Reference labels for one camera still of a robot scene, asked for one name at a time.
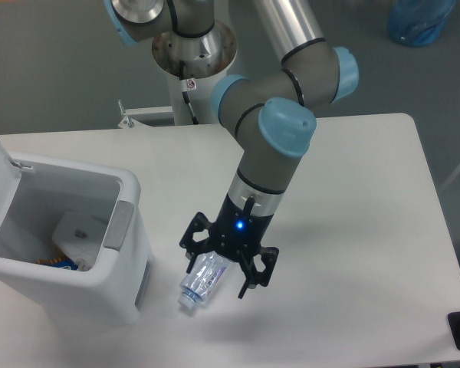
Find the crushed clear plastic bottle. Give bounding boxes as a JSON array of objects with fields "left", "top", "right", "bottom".
[{"left": 178, "top": 251, "right": 235, "bottom": 315}]

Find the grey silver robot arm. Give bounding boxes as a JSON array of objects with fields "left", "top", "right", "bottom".
[{"left": 104, "top": 1, "right": 359, "bottom": 290}]

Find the blue orange snack wrapper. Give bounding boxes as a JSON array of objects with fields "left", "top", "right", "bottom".
[{"left": 35, "top": 255, "right": 78, "bottom": 271}]

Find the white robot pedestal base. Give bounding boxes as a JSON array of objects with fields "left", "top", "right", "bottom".
[{"left": 117, "top": 19, "right": 238, "bottom": 130}]

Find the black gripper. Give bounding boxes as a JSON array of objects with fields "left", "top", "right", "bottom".
[{"left": 179, "top": 193, "right": 280, "bottom": 300}]

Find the black cable on pedestal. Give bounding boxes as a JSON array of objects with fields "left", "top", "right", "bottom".
[{"left": 177, "top": 60, "right": 199, "bottom": 126}]

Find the clear plastic wrapper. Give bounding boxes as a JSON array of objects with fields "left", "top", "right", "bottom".
[{"left": 52, "top": 210, "right": 107, "bottom": 271}]

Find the white trash can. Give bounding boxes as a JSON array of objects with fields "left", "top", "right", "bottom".
[{"left": 0, "top": 142, "right": 153, "bottom": 325}]

